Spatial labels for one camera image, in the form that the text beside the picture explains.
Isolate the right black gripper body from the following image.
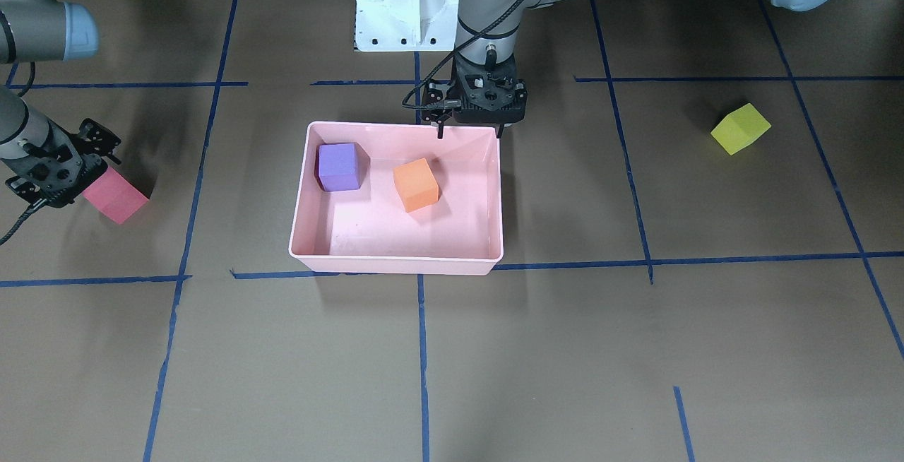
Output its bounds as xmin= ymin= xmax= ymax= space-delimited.
xmin=6 ymin=130 xmax=107 ymax=208

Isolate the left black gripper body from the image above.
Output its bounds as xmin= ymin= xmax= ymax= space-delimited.
xmin=449 ymin=54 xmax=528 ymax=125

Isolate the orange foam block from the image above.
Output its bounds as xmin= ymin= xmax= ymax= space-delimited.
xmin=393 ymin=158 xmax=440 ymax=212

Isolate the red foam block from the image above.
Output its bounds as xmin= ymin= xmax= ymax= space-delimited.
xmin=82 ymin=167 xmax=149 ymax=225

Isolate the purple foam block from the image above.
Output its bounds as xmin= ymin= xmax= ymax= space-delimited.
xmin=316 ymin=141 xmax=370 ymax=194

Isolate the yellow-green foam block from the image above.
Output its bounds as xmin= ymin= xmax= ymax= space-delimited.
xmin=710 ymin=102 xmax=772 ymax=156

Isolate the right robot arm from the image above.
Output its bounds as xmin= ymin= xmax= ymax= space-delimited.
xmin=1 ymin=0 xmax=121 ymax=213

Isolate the pink plastic bin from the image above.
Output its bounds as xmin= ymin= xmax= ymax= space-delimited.
xmin=288 ymin=121 xmax=504 ymax=276

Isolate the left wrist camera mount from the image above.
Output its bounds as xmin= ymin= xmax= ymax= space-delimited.
xmin=417 ymin=80 xmax=454 ymax=125

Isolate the white mounting post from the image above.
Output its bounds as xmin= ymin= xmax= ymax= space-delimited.
xmin=353 ymin=0 xmax=459 ymax=53

